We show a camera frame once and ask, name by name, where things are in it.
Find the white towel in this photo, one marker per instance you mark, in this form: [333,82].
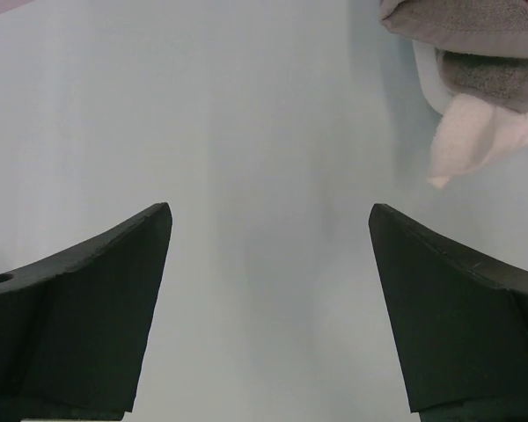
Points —
[472,132]

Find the grey terry towel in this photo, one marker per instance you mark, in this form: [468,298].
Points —
[481,46]

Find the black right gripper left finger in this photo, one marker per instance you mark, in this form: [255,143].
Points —
[74,326]

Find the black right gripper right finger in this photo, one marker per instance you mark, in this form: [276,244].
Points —
[459,321]

